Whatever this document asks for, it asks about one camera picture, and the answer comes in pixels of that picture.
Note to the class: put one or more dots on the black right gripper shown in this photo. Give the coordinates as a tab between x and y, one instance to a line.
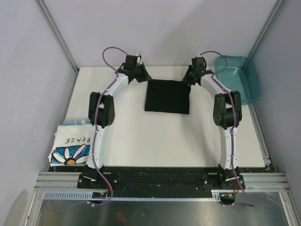
186	79

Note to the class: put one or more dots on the white daisy t-shirt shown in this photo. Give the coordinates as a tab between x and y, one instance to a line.
71	145

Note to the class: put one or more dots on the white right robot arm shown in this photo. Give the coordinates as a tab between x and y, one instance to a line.
227	114

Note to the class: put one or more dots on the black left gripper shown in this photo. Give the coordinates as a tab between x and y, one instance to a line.
145	77

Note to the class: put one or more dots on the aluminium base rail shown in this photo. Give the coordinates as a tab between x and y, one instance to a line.
261	182

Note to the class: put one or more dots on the right aluminium frame post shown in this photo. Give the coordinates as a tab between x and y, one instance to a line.
273	15

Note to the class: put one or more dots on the black t-shirt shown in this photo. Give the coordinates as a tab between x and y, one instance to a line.
167	96

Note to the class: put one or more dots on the aluminium frame post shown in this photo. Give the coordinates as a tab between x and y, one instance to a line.
56	33
273	15

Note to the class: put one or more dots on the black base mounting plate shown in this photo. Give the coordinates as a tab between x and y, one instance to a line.
154	183

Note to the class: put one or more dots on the left aluminium frame post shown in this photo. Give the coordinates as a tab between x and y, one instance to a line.
56	33

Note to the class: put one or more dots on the teal plastic bin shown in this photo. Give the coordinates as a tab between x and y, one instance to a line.
238	73

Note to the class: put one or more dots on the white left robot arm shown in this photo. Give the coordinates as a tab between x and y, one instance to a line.
101	111

